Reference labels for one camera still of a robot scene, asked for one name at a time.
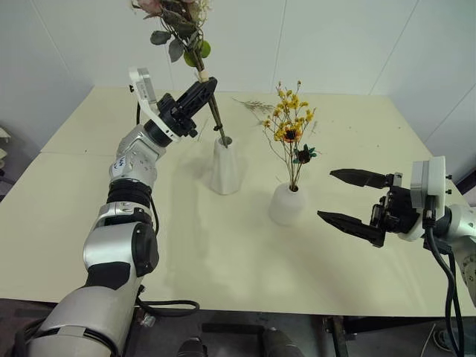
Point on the pink flower bouquet green leaves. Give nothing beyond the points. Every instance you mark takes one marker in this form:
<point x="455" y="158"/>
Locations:
<point x="160" y="37"/>

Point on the dark rounded shape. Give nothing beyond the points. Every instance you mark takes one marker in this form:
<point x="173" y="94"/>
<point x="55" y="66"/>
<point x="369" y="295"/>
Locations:
<point x="279" y="344"/>
<point x="191" y="347"/>

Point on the tall white vase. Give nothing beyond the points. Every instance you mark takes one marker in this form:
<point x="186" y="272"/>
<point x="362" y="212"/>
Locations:
<point x="225" y="171"/>

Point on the dried grey flower sprig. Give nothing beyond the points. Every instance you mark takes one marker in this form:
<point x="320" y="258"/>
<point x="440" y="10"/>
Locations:
<point x="256" y="106"/>

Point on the metal table frame bracket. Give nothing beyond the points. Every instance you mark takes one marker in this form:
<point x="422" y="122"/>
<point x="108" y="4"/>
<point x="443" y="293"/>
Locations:
<point x="336" y="334"/>

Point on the yellow flower bouquet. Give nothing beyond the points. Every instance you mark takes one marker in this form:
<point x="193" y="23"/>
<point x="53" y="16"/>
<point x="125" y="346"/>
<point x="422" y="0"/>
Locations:
<point x="290" y="134"/>

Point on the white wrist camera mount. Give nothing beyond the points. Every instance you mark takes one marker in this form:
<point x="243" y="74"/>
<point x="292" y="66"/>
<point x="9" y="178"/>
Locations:
<point x="431" y="182"/>
<point x="144" y="86"/>

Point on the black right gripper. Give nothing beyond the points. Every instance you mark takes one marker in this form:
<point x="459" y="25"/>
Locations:
<point x="396" y="212"/>

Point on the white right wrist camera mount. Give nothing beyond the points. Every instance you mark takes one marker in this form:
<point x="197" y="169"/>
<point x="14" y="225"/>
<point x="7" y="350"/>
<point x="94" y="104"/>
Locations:
<point x="431" y="182"/>

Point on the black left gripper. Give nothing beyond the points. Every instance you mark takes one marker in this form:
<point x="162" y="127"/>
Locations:
<point x="177" y="118"/>

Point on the short white vase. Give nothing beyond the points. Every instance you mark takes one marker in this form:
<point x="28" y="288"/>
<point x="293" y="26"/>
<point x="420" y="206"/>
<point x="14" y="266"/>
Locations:
<point x="288" y="208"/>

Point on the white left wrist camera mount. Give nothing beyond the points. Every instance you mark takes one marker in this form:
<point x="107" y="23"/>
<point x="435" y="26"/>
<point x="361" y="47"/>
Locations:
<point x="144" y="86"/>

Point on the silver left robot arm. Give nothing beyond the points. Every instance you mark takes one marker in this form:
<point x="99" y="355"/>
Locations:
<point x="111" y="260"/>

